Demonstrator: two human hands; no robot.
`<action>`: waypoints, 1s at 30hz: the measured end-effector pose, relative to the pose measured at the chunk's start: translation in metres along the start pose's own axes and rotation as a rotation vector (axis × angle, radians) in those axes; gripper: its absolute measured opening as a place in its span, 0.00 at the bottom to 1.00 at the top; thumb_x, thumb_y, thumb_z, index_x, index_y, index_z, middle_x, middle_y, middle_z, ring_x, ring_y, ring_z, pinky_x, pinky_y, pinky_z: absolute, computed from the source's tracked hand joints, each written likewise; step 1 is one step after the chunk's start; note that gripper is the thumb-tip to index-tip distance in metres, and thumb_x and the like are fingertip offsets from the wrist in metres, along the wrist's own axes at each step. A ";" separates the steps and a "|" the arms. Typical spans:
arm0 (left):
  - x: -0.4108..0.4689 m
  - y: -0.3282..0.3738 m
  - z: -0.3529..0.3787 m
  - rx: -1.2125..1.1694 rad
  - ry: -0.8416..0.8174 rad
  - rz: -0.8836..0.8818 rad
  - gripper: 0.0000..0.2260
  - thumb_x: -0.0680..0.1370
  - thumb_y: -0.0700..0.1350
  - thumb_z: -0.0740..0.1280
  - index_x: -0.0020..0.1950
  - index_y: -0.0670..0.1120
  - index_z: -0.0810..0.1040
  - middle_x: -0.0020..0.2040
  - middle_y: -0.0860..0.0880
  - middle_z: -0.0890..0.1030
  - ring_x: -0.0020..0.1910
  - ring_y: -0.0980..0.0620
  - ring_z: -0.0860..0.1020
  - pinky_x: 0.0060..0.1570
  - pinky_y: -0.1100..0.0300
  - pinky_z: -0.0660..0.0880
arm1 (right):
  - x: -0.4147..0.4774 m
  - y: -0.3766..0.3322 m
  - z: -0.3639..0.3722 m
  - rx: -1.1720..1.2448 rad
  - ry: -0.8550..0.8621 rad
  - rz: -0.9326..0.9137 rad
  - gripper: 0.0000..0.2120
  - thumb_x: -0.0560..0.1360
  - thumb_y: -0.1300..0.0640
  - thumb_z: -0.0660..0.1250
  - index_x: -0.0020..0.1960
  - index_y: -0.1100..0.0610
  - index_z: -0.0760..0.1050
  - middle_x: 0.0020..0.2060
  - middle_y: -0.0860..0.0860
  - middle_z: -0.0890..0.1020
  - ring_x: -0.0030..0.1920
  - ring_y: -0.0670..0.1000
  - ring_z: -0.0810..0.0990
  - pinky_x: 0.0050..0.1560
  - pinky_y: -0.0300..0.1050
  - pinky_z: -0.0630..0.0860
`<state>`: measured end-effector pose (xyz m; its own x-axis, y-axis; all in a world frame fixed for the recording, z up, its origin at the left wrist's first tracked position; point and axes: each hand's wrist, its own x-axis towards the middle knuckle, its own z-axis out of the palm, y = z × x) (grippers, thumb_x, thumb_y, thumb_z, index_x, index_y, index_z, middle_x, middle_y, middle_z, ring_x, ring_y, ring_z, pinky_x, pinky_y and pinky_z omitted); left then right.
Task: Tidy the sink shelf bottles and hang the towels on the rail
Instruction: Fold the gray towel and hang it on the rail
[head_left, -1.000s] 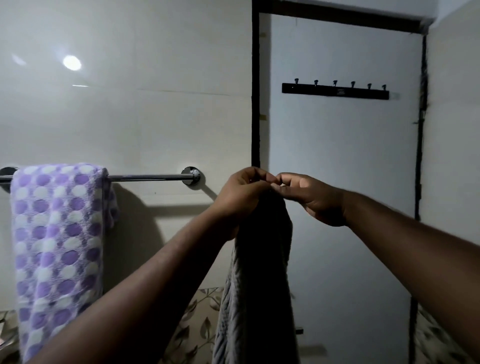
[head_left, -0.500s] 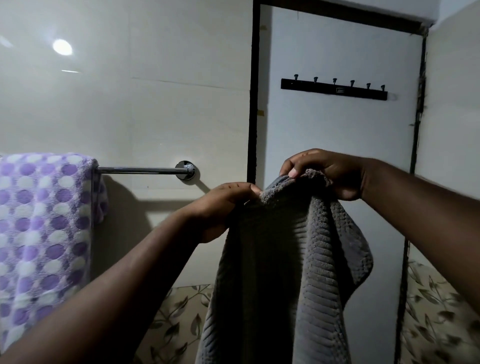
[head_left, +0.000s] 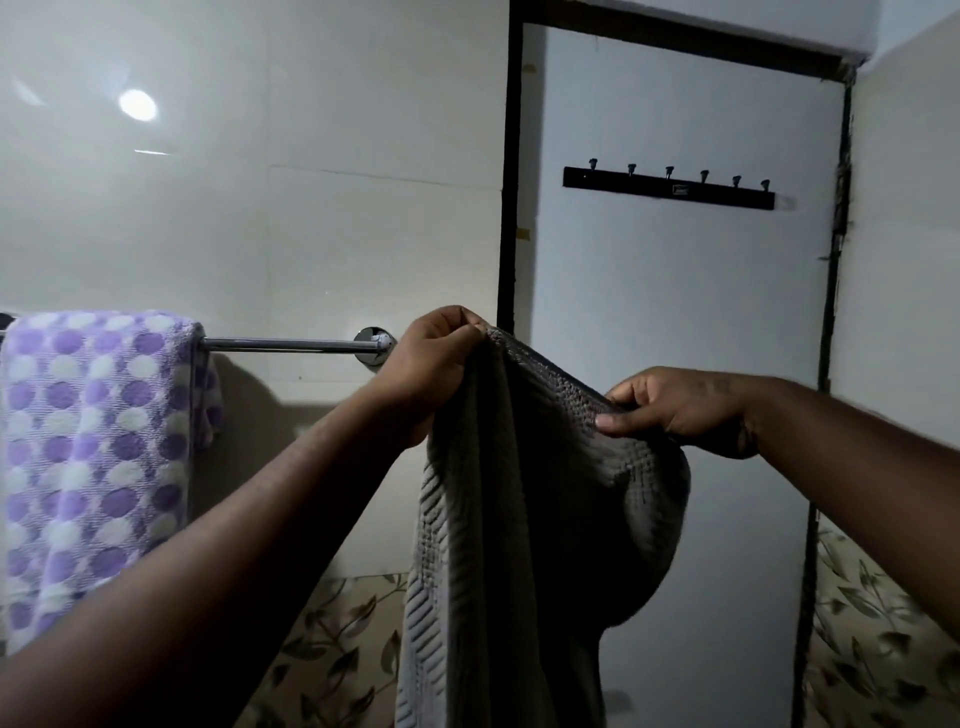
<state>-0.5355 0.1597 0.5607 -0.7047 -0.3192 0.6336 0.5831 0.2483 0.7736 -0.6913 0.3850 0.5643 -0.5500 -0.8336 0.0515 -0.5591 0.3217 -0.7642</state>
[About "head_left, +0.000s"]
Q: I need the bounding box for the black hook rack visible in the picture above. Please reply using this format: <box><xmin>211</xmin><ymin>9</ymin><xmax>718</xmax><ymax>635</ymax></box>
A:
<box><xmin>562</xmin><ymin>157</ymin><xmax>778</xmax><ymax>212</ymax></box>

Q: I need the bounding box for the person's left forearm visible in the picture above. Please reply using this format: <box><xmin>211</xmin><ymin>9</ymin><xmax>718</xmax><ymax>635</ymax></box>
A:
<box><xmin>0</xmin><ymin>386</ymin><xmax>421</xmax><ymax>728</ymax></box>

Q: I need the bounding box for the person's right hand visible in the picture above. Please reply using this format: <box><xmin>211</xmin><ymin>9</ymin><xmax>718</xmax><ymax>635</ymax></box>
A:
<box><xmin>594</xmin><ymin>365</ymin><xmax>763</xmax><ymax>460</ymax></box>

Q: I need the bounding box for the white door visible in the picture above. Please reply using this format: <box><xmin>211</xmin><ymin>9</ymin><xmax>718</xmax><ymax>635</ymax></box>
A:
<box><xmin>517</xmin><ymin>22</ymin><xmax>849</xmax><ymax>728</ymax></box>
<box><xmin>494</xmin><ymin>0</ymin><xmax>871</xmax><ymax>728</ymax></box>

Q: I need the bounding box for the person's left hand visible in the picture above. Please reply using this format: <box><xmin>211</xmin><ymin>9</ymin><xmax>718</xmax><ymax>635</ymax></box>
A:
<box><xmin>371</xmin><ymin>304</ymin><xmax>493</xmax><ymax>451</ymax></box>

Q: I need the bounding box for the chrome towel bar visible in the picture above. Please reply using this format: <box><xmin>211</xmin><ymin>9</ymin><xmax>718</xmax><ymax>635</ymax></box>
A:
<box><xmin>0</xmin><ymin>311</ymin><xmax>397</xmax><ymax>369</ymax></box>

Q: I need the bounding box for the person's right forearm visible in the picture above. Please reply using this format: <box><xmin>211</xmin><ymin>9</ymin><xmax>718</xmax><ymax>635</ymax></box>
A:
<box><xmin>746</xmin><ymin>374</ymin><xmax>960</xmax><ymax>646</ymax></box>

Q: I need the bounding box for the grey ribbed towel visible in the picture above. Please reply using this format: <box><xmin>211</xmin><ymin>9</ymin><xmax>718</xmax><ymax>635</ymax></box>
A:
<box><xmin>393</xmin><ymin>326</ymin><xmax>693</xmax><ymax>728</ymax></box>

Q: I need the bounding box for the purple dotted towel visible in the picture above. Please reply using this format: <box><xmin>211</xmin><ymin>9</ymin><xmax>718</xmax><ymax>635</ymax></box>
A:
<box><xmin>0</xmin><ymin>310</ymin><xmax>226</xmax><ymax>658</ymax></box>

